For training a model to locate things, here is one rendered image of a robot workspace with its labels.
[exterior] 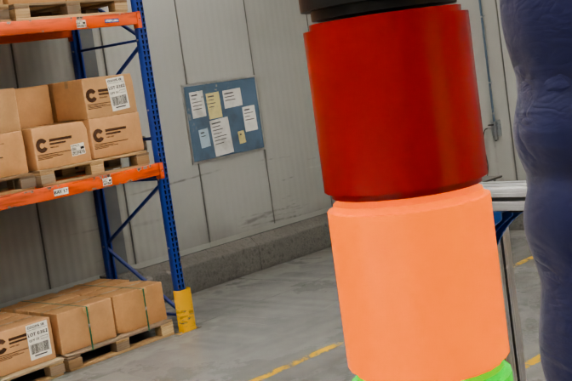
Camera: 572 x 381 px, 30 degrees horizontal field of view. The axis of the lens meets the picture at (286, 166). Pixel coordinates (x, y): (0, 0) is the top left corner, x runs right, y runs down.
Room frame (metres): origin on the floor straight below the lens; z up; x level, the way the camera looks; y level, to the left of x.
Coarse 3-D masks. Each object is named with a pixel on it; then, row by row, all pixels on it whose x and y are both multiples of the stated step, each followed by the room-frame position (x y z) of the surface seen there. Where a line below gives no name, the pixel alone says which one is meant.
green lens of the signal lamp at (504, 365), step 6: (504, 360) 0.33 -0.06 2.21; (498, 366) 0.32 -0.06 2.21; (504, 366) 0.32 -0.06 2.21; (510, 366) 0.32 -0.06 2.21; (486, 372) 0.31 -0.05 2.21; (492, 372) 0.31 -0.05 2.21; (498, 372) 0.31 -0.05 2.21; (504, 372) 0.32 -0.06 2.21; (510, 372) 0.32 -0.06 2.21; (354, 378) 0.33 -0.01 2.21; (360, 378) 0.32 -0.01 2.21; (468, 378) 0.31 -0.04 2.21; (474, 378) 0.31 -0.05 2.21; (480, 378) 0.31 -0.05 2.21; (486, 378) 0.31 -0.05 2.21; (492, 378) 0.31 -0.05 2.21; (498, 378) 0.31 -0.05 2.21; (504, 378) 0.31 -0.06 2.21; (510, 378) 0.31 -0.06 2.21
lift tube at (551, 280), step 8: (552, 80) 1.20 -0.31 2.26; (560, 80) 1.19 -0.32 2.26; (568, 80) 1.18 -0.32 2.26; (520, 88) 1.26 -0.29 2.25; (528, 88) 1.23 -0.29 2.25; (552, 88) 1.20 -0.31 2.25; (560, 88) 1.19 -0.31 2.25; (544, 272) 1.25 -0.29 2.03; (552, 272) 1.23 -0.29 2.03; (544, 280) 1.25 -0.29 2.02; (552, 280) 1.23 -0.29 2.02; (568, 280) 1.21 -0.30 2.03; (552, 288) 1.24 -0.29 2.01
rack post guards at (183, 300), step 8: (176, 296) 9.80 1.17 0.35; (184, 296) 9.82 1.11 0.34; (176, 304) 9.81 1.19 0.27; (184, 304) 9.81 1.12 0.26; (192, 304) 9.91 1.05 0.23; (176, 312) 9.82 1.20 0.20; (184, 312) 9.80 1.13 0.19; (192, 312) 9.87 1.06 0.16; (184, 320) 9.79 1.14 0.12; (192, 320) 9.86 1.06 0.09; (184, 328) 9.79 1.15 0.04; (192, 328) 9.85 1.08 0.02
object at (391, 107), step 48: (336, 48) 0.31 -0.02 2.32; (384, 48) 0.30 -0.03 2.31; (432, 48) 0.30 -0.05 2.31; (336, 96) 0.31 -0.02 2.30; (384, 96) 0.30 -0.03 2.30; (432, 96) 0.30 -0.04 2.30; (336, 144) 0.31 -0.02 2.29; (384, 144) 0.30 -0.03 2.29; (432, 144) 0.30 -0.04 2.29; (480, 144) 0.31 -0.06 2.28; (336, 192) 0.31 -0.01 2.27; (384, 192) 0.30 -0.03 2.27; (432, 192) 0.30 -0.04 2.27
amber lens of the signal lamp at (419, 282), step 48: (480, 192) 0.31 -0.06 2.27; (336, 240) 0.32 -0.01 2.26; (384, 240) 0.30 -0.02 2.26; (432, 240) 0.30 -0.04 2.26; (480, 240) 0.31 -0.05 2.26; (384, 288) 0.30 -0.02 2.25; (432, 288) 0.30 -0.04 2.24; (480, 288) 0.30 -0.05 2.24; (384, 336) 0.30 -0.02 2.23; (432, 336) 0.30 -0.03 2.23; (480, 336) 0.30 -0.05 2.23
